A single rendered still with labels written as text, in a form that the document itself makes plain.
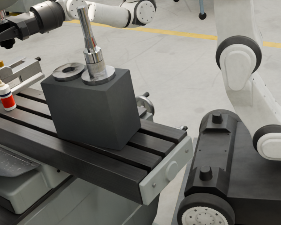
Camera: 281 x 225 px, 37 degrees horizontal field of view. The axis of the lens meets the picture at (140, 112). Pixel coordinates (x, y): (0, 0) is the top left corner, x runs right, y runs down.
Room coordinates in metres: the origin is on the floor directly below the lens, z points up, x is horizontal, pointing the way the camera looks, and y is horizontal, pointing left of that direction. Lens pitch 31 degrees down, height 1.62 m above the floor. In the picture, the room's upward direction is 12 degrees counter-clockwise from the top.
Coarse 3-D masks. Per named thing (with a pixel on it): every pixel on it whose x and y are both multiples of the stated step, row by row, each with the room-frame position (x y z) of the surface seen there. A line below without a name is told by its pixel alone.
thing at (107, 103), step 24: (72, 72) 1.05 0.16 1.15; (120, 72) 1.01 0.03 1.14; (48, 96) 1.05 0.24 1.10; (72, 96) 0.99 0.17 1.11; (96, 96) 0.95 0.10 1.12; (120, 96) 0.97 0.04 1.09; (72, 120) 1.01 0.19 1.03; (96, 120) 0.96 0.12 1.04; (120, 120) 0.95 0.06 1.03; (96, 144) 0.97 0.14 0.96; (120, 144) 0.93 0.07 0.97
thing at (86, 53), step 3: (96, 48) 1.01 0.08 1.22; (99, 48) 1.01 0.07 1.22; (84, 51) 1.01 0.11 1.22; (87, 51) 1.00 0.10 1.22; (90, 51) 1.00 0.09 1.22; (93, 51) 1.00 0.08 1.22; (96, 51) 0.99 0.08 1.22; (99, 51) 1.00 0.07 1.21; (84, 54) 1.00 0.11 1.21; (87, 54) 0.99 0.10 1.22; (90, 54) 0.99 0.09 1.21; (93, 54) 0.99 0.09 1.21; (96, 54) 0.99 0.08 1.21
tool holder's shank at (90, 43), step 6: (78, 6) 1.02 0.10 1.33; (84, 6) 1.01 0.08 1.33; (78, 12) 1.00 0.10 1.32; (84, 12) 1.00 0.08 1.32; (84, 18) 1.00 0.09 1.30; (84, 24) 1.00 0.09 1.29; (90, 24) 1.01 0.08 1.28; (84, 30) 1.00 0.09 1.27; (90, 30) 1.00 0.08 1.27; (84, 36) 1.00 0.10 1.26; (90, 36) 1.00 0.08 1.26; (84, 42) 1.01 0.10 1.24; (90, 42) 1.00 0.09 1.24; (90, 48) 1.00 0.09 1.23
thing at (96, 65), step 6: (102, 54) 1.01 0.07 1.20; (90, 60) 0.99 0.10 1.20; (96, 60) 0.99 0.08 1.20; (102, 60) 1.00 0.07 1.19; (90, 66) 0.99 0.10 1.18; (96, 66) 0.99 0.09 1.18; (102, 66) 1.00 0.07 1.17; (90, 72) 1.00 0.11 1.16; (96, 72) 0.99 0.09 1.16; (102, 72) 0.99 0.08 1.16
